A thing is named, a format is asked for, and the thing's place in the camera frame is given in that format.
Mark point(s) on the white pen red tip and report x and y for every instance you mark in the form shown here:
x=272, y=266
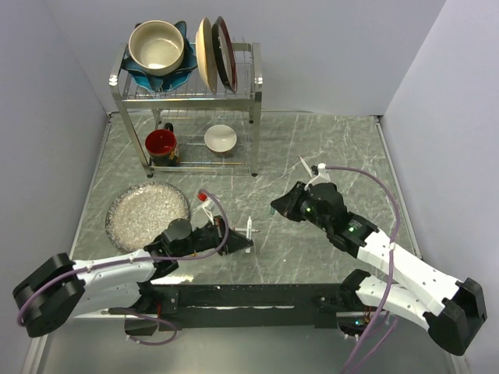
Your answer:
x=253, y=230

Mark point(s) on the beige ceramic bowl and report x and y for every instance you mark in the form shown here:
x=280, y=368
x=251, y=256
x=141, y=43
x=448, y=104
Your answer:
x=157, y=47

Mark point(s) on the metal dish rack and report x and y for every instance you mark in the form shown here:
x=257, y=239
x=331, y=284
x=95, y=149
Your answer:
x=192, y=109

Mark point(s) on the blue scalloped dish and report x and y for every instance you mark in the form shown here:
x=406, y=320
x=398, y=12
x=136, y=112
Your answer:
x=163, y=83

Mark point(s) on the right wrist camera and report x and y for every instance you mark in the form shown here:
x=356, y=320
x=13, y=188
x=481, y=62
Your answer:
x=318, y=173

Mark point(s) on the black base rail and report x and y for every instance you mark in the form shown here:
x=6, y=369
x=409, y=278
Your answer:
x=248, y=305

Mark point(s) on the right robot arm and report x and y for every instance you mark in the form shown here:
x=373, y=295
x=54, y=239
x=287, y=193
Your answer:
x=452, y=311

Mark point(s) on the cream plate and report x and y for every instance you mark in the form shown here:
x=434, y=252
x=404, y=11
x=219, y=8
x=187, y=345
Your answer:
x=205, y=55

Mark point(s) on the white pen yellow tip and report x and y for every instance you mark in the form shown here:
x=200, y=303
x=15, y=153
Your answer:
x=306, y=166

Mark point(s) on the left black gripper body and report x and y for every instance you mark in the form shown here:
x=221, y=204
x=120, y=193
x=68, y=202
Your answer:
x=210, y=237

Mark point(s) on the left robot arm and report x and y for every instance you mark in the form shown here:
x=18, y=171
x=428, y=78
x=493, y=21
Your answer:
x=62, y=288

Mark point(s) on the black red-rimmed plate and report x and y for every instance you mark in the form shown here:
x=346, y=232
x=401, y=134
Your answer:
x=224, y=54

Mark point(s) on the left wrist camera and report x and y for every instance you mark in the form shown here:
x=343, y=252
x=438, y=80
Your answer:
x=206, y=206

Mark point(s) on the white pen green tip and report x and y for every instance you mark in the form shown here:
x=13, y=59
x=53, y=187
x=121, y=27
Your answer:
x=249, y=233

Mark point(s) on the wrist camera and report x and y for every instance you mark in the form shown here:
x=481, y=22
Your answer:
x=206, y=206
x=318, y=173

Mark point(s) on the small white bowl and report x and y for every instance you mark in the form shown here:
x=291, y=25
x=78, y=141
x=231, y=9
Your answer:
x=220, y=139

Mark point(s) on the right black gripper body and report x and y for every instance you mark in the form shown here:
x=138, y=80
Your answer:
x=303, y=209

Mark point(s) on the speckled grey plate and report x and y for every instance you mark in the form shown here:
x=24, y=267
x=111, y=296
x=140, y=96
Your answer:
x=141, y=212

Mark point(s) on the red and black mug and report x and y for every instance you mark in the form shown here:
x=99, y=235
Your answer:
x=162, y=146

